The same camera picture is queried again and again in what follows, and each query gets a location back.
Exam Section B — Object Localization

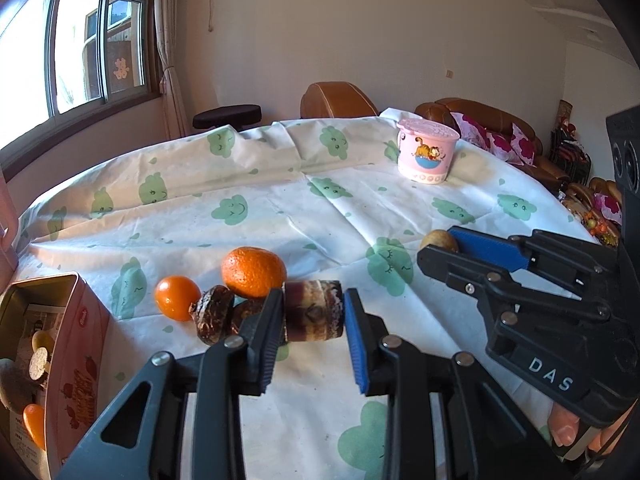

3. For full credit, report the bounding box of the pile of colourful snacks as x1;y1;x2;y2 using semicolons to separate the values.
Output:
575;207;621;247

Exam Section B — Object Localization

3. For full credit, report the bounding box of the large mandarin orange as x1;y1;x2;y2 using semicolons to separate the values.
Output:
221;246;287;299

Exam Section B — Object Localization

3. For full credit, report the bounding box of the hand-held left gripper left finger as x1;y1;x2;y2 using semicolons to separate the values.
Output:
57;287;286;480

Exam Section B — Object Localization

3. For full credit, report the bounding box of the round macaron cookie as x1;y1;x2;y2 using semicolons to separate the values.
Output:
26;349;52;382

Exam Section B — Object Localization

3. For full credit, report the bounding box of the pale beige curtain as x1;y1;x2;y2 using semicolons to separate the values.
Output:
150;0;188;138

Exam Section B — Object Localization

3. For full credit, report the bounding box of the printed paper sheet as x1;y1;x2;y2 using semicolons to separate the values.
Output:
7;302;68;466

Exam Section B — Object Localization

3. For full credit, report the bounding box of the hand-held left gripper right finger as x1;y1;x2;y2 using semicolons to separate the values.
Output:
342;287;573;480

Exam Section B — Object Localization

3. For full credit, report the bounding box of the pink cartoon cup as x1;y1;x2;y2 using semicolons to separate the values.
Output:
396;119;460;186

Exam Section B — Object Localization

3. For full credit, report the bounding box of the black round stool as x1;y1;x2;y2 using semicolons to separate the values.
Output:
192;104;262;131

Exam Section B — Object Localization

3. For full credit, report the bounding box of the pink floral cushion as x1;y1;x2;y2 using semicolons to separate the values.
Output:
452;111;496;150
487;124;537;166
590;177;623;226

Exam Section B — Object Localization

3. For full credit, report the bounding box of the striped brown roll slice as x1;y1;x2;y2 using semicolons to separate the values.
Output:
281;279;347;344

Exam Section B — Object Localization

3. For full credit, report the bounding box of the medium mandarin orange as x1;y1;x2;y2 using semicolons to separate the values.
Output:
22;403;48;452

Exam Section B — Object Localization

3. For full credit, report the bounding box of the dark brown date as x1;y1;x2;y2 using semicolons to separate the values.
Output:
190;285;236;346
229;299;268;337

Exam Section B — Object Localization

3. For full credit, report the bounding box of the brown leather chair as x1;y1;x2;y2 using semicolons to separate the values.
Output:
300;81;379;120

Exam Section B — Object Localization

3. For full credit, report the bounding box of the pink metal tin box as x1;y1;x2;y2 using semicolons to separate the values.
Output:
0;272;111;480

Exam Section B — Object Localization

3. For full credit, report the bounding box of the sliding glass window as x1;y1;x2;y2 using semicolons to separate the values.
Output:
0;0;161;171

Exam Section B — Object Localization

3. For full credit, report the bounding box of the pink electric kettle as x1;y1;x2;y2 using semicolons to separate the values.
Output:
0;172;21;293

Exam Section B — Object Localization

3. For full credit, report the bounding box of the person's right hand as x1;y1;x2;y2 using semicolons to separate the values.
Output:
546;401;617;455

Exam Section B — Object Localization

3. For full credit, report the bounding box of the purple passion fruit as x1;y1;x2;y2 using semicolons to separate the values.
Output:
0;358;37;412

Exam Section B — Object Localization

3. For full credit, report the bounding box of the small round orange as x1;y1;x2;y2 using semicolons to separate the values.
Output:
154;275;202;322

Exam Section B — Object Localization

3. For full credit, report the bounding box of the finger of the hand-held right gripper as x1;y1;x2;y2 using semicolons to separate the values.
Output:
416;246;612;322
448;226;622;302

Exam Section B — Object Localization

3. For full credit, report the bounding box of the brown leather sofa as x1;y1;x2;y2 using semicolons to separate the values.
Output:
414;97;571;186

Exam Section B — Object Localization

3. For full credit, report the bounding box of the colourful cluttered rack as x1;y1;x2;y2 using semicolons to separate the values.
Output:
549;99;593;186

